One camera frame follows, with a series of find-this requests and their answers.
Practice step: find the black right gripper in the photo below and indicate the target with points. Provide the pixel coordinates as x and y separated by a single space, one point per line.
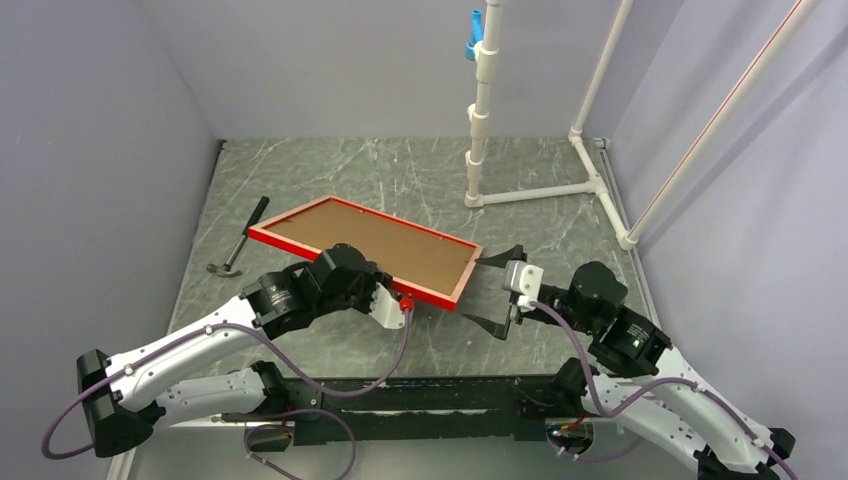
499 330

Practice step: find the blue pipe fitting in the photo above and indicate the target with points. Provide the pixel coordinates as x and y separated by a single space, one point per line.
476 35

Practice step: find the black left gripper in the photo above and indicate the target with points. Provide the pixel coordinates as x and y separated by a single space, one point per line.
373 277

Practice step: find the brown cardboard backing board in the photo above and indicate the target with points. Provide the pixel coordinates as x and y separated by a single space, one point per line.
384 242

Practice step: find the aluminium extrusion frame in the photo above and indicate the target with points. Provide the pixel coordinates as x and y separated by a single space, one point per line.
399 201

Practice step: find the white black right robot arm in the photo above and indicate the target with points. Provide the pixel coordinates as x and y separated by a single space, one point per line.
626 369

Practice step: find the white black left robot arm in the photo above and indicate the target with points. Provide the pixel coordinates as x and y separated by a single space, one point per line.
126 397

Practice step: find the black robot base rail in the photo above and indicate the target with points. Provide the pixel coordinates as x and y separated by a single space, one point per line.
522 408

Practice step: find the black handled hammer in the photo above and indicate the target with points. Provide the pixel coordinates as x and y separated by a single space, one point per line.
226 270

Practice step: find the white PVC pipe stand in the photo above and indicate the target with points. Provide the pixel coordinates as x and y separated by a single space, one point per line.
575 88

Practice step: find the red picture frame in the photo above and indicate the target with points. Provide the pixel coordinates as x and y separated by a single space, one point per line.
424 295

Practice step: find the white pole with red stripe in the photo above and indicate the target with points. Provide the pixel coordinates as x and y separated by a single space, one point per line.
798 14

